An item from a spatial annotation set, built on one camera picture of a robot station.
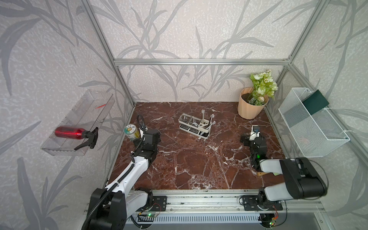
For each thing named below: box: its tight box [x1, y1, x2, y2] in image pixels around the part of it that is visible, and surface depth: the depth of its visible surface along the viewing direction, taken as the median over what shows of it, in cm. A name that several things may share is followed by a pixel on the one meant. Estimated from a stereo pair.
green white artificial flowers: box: [248, 69, 279, 106], surface depth 95 cm
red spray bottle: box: [54, 126, 99, 150], surface depth 57 cm
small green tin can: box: [123, 124, 140, 141], surface depth 96 cm
